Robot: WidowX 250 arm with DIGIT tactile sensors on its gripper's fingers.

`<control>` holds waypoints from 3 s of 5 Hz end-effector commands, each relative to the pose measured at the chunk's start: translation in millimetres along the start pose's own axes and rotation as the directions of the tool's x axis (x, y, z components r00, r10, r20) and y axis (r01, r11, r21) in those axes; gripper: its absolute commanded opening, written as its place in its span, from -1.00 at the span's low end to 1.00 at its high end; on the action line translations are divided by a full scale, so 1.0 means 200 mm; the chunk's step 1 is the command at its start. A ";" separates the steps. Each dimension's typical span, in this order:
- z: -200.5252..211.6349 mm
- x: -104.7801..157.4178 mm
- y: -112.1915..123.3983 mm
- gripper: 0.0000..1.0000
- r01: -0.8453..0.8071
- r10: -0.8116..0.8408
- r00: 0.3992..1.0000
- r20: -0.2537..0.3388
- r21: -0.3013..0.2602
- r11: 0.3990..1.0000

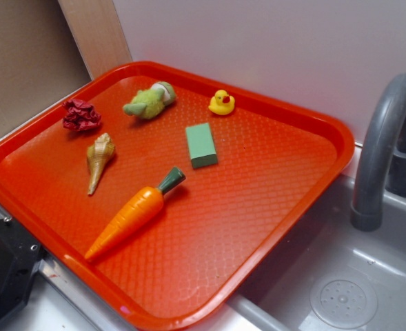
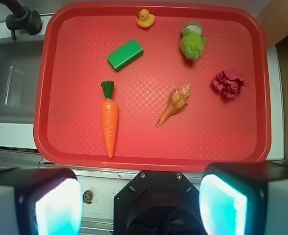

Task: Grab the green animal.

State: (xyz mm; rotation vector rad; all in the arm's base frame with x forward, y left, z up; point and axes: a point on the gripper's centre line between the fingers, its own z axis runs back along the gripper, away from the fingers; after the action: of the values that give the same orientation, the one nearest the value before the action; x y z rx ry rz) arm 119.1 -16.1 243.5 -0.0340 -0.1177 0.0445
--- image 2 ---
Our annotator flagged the red plastic tray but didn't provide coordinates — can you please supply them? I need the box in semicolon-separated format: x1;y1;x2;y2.
34;2;271;172

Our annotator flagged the black faucet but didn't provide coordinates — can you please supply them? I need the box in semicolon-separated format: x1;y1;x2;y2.
0;0;43;41

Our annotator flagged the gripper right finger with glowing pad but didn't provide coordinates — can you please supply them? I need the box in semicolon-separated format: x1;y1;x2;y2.
199;162;288;235

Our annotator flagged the orange plastic conch shell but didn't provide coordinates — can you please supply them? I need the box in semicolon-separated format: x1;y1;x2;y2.
156;84;191;127

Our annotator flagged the grey sink basin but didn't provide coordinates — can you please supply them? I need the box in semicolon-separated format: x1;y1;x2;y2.
0;35;44;124

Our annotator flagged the green rectangular block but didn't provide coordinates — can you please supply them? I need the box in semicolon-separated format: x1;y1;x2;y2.
107;39;144;71

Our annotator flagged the small brown pinecone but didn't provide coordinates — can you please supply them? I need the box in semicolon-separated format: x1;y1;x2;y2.
83;190;93;205

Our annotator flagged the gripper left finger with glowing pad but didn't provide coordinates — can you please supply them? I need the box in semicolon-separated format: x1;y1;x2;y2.
0;168;83;235

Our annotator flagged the orange toy carrot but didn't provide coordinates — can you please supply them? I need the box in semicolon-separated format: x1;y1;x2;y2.
101;81;119;159

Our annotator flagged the crumpled dark red cloth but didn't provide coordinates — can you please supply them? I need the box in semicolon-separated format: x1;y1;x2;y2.
212;70;249;99

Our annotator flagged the green plush frog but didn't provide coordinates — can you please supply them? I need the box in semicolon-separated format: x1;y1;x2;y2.
180;21;207;62

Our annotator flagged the yellow rubber duck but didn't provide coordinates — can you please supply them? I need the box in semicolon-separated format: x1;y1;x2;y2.
136;9;155;28

